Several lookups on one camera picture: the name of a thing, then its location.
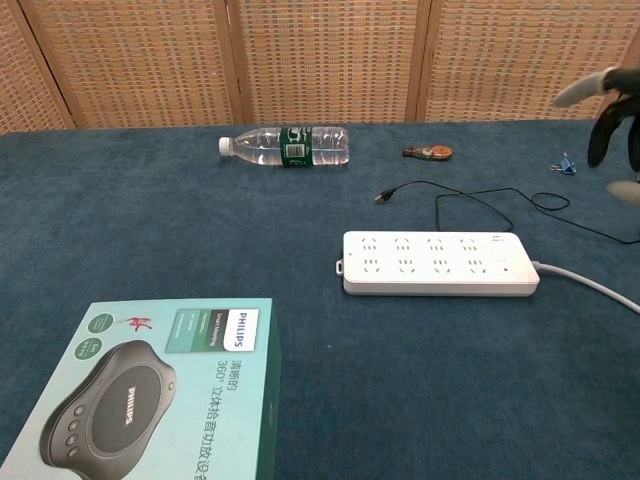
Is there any orange black correction tape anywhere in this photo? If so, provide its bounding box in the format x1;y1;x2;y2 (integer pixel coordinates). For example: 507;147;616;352
402;144;455;162

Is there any teal Philips speakerphone box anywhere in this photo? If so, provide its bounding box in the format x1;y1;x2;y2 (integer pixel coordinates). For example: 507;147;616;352
0;298;282;480

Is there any woven bamboo folding screen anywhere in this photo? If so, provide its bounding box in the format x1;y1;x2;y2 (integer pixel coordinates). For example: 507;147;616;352
0;0;640;134

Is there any clear plastic water bottle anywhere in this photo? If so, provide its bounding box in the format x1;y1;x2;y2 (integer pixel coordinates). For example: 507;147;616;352
218;125;351;170

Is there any blue binder clip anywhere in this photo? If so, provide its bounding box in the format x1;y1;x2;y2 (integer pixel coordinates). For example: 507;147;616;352
549;153;579;176

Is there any white power strip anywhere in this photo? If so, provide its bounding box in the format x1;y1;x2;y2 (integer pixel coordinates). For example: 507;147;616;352
334;230;542;298

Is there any white power strip cord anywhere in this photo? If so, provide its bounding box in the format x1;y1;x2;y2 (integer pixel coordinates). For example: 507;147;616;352
530;260;640;315

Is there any blue carpet table mat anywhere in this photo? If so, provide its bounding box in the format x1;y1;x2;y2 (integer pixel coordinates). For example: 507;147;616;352
0;118;640;480

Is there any thin black mouse cable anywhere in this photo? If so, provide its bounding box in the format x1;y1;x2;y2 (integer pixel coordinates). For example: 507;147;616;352
373;180;640;246

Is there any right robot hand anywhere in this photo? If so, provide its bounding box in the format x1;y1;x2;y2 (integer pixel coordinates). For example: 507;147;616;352
555;66;640;206

